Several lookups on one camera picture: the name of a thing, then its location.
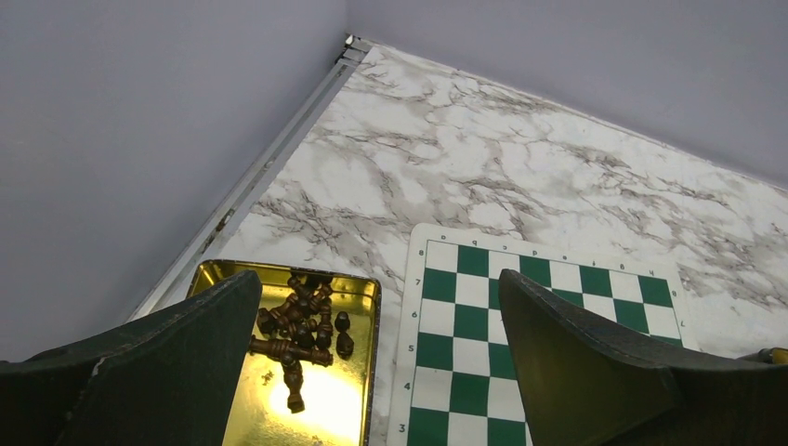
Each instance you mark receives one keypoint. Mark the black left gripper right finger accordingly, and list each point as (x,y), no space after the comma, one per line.
(587,380)

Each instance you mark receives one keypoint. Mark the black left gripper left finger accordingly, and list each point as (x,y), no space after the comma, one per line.
(168,378)

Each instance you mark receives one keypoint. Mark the gold tin with light pieces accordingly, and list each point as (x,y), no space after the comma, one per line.
(768,355)

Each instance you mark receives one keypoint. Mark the green white chess board mat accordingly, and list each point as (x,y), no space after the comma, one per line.
(454,382)

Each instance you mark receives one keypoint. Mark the pile of dark chess pieces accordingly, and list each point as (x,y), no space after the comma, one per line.
(303,328)

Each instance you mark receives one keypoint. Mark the gold tin with dark pieces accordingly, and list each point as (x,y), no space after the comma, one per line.
(338,399)

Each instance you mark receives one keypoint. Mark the aluminium table edge rail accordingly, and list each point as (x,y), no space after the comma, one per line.
(229,215)

